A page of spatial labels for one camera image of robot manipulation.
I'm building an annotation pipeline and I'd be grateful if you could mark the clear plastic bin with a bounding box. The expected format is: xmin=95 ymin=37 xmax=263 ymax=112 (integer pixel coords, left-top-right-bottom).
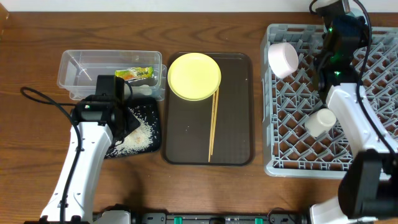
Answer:
xmin=57 ymin=50 xmax=167 ymax=101

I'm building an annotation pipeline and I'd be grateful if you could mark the rice pile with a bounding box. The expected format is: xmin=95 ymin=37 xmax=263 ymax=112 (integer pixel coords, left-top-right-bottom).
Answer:
xmin=105 ymin=108 xmax=154 ymax=158

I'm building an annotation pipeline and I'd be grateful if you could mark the dark brown serving tray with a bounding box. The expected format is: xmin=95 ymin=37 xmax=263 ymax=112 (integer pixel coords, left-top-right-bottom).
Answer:
xmin=162 ymin=53 xmax=254 ymax=166

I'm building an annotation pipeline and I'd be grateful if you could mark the pink bowl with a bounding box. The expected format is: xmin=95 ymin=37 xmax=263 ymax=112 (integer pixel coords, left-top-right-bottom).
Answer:
xmin=267 ymin=42 xmax=299 ymax=79

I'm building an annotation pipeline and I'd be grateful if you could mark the black waste tray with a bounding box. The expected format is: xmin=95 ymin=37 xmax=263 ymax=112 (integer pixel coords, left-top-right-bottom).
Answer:
xmin=72 ymin=96 xmax=162 ymax=159

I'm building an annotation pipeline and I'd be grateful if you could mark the white tissue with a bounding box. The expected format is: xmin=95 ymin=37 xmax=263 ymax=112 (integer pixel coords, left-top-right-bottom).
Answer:
xmin=124 ymin=84 xmax=153 ymax=98

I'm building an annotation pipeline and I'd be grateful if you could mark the wooden chopstick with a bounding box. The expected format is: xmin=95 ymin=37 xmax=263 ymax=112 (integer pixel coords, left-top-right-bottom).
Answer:
xmin=210 ymin=89 xmax=219 ymax=157
xmin=208 ymin=92 xmax=216 ymax=162

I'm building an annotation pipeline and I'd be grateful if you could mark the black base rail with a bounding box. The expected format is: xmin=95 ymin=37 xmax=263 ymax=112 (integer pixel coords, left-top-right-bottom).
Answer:
xmin=93 ymin=203 xmax=308 ymax=224

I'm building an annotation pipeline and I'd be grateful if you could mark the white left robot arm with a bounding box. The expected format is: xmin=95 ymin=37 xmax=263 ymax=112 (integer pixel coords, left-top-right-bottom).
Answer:
xmin=39 ymin=94 xmax=138 ymax=223

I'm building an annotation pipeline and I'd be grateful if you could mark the green snack wrapper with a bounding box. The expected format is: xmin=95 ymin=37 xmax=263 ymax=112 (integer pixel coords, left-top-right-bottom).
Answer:
xmin=114 ymin=67 xmax=154 ymax=81

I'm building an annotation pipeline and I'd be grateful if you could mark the yellow plate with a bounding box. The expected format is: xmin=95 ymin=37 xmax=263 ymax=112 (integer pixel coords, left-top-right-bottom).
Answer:
xmin=167 ymin=53 xmax=221 ymax=101

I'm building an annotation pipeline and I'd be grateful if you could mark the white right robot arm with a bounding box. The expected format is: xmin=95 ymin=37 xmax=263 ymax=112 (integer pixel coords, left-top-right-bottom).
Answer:
xmin=308 ymin=15 xmax=397 ymax=223

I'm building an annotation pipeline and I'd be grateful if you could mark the grey dishwasher rack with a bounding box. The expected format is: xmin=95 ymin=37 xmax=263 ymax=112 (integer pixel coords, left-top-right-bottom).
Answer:
xmin=261 ymin=24 xmax=397 ymax=179

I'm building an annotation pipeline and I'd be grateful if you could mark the white cup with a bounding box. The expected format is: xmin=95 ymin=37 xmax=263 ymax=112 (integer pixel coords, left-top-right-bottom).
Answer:
xmin=305 ymin=108 xmax=337 ymax=138

